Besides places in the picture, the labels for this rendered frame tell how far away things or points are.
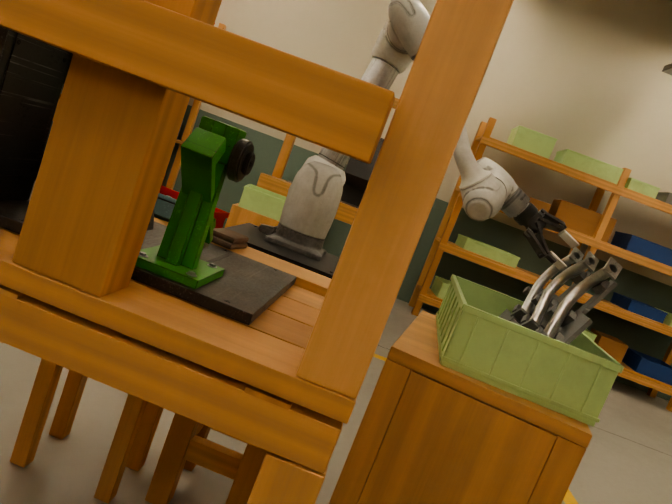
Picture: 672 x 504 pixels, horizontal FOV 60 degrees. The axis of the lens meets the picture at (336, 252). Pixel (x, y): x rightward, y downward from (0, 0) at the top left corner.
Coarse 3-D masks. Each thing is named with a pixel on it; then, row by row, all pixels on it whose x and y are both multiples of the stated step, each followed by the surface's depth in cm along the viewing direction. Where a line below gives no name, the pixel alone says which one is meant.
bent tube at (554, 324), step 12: (612, 264) 152; (588, 276) 157; (600, 276) 153; (612, 276) 149; (576, 288) 158; (588, 288) 157; (564, 300) 158; (576, 300) 158; (564, 312) 155; (552, 324) 151; (552, 336) 148
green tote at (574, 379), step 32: (448, 288) 203; (480, 288) 205; (448, 320) 168; (480, 320) 147; (448, 352) 149; (480, 352) 148; (512, 352) 146; (544, 352) 145; (576, 352) 144; (512, 384) 147; (544, 384) 146; (576, 384) 145; (608, 384) 144; (576, 416) 145
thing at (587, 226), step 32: (480, 128) 635; (544, 160) 590; (576, 160) 598; (640, 192) 596; (448, 224) 607; (576, 224) 608; (608, 224) 604; (480, 256) 610; (512, 256) 614; (640, 256) 602; (416, 288) 661; (544, 288) 606; (640, 320) 605; (608, 352) 623; (640, 352) 658
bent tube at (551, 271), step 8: (576, 248) 186; (568, 256) 186; (576, 256) 187; (568, 264) 187; (544, 272) 193; (552, 272) 192; (536, 280) 193; (544, 280) 192; (536, 288) 189; (528, 296) 187; (528, 304) 184; (528, 312) 182
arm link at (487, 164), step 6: (480, 162) 184; (486, 162) 183; (492, 162) 184; (486, 168) 182; (492, 168) 183; (498, 168) 183; (498, 174) 180; (504, 174) 182; (504, 180) 180; (510, 180) 183; (510, 186) 182; (516, 186) 184; (510, 192) 183
